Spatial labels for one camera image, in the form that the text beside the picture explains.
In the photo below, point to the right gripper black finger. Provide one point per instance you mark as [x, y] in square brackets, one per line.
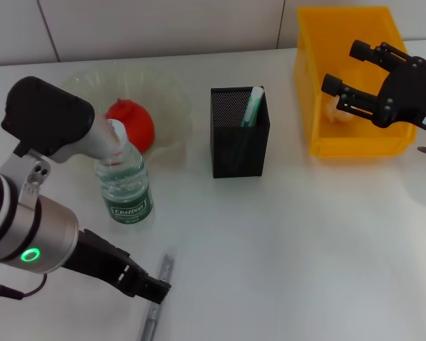
[362, 50]
[332, 85]

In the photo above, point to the yellow plastic bin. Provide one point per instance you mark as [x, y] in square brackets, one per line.
[341, 46]

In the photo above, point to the black mesh pen holder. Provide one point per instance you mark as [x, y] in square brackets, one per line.
[239, 156]

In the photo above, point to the white paper ball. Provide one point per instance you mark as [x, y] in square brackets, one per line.
[335, 113]

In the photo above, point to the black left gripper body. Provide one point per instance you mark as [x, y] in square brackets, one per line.
[99, 257]

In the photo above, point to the clear water bottle green label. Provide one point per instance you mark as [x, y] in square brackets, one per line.
[128, 188]

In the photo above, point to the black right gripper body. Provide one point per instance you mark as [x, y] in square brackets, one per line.
[412, 96]

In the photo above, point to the grey marker pen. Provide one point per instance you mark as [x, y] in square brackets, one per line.
[166, 266]

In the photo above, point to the green white pen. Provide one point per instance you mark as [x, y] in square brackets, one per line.
[252, 106]

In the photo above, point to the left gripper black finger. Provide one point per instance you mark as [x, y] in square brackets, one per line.
[149, 287]

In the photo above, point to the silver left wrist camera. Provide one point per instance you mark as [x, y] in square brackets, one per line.
[46, 113]

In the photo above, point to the clear green glass fruit plate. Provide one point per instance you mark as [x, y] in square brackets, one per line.
[163, 92]

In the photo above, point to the red-orange toy orange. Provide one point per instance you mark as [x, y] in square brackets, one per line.
[138, 120]

